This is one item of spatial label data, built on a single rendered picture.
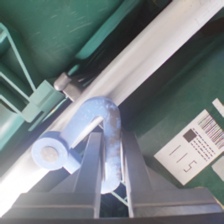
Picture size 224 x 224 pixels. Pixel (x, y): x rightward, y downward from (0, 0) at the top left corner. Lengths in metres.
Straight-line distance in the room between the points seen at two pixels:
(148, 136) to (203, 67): 0.10
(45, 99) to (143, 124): 0.11
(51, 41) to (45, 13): 0.03
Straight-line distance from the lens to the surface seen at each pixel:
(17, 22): 0.20
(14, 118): 0.25
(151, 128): 0.19
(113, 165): 0.16
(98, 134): 0.15
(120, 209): 0.91
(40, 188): 0.58
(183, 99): 0.20
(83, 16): 0.19
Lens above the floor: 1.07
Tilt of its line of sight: 11 degrees up
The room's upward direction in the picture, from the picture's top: 133 degrees counter-clockwise
